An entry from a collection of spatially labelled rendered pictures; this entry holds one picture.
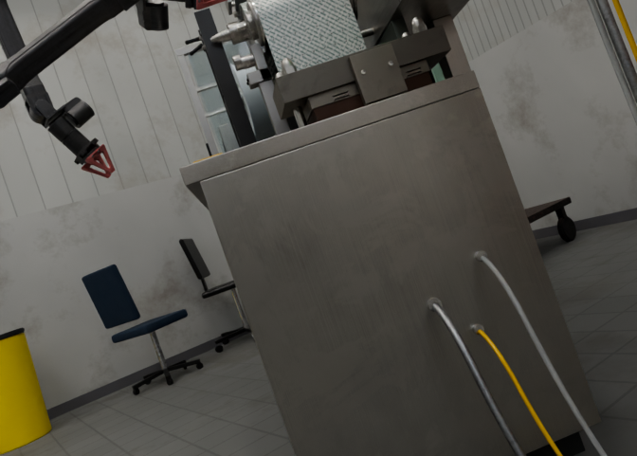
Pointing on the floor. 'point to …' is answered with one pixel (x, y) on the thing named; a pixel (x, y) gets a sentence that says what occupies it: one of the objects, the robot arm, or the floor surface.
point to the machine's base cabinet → (399, 290)
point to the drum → (19, 394)
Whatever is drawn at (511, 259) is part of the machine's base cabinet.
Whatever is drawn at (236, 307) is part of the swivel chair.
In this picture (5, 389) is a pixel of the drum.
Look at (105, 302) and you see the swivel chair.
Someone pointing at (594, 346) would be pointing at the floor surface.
